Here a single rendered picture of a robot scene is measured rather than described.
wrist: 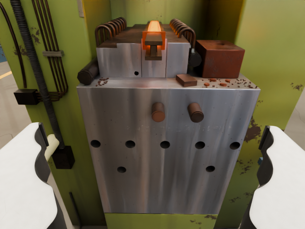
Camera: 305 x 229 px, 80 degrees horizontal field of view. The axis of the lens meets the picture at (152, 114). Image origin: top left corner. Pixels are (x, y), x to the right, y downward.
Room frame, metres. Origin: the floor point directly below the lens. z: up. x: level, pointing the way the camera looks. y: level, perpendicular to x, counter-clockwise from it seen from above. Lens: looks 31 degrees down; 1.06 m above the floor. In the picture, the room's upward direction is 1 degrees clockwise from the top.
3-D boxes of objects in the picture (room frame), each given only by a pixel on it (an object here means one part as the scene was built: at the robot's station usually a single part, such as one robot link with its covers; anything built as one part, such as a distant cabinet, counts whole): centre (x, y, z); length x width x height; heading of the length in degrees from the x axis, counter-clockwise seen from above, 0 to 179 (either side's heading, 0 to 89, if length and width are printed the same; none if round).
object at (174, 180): (0.63, -0.03, 0.69); 0.56 x 0.38 x 0.45; 0
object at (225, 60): (0.47, -0.16, 0.95); 0.12 x 0.09 x 0.07; 0
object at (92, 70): (0.55, 0.14, 0.93); 0.40 x 0.03 x 0.03; 0
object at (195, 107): (0.33, -0.09, 0.87); 0.04 x 0.03 x 0.03; 0
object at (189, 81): (0.38, -0.07, 0.92); 0.04 x 0.03 x 0.01; 17
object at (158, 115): (0.33, -0.01, 0.87); 0.04 x 0.03 x 0.03; 0
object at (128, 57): (0.62, 0.02, 0.96); 0.42 x 0.20 x 0.09; 0
